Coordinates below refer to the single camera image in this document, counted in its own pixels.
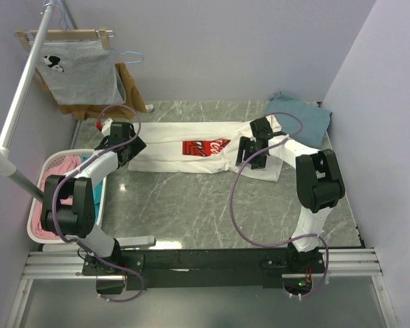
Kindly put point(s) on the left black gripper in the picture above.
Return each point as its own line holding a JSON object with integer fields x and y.
{"x": 138, "y": 145}

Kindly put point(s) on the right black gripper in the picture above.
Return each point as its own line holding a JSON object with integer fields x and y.
{"x": 244, "y": 145}

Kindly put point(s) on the white coca-cola t-shirt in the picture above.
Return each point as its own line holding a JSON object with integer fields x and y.
{"x": 190, "y": 147}

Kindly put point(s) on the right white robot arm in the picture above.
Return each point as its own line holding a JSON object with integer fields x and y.
{"x": 319, "y": 183}

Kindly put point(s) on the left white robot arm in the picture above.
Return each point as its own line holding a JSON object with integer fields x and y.
{"x": 68, "y": 208}

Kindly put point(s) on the brown garment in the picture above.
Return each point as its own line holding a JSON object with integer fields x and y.
{"x": 118, "y": 110}

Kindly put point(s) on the teal garment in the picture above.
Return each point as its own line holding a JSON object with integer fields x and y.
{"x": 97, "y": 197}

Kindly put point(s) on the pink garment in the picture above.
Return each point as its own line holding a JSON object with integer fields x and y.
{"x": 50, "y": 177}

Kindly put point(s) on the grey panda t-shirt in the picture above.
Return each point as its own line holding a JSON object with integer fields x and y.
{"x": 80, "y": 73}

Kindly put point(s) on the folded blue t-shirt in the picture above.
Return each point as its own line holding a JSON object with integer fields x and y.
{"x": 316, "y": 120}

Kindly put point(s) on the white clothes rack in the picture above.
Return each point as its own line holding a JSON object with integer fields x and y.
{"x": 7, "y": 168}

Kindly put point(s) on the wooden clip hanger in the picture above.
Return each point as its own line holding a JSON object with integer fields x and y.
{"x": 26, "y": 38}

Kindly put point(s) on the white laundry basket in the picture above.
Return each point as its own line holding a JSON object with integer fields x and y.
{"x": 84, "y": 154}

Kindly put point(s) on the black base beam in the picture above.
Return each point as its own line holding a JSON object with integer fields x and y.
{"x": 198, "y": 268}

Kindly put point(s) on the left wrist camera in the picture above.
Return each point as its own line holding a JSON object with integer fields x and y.
{"x": 105, "y": 126}

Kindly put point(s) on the aluminium rail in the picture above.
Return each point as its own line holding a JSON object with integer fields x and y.
{"x": 63, "y": 265}

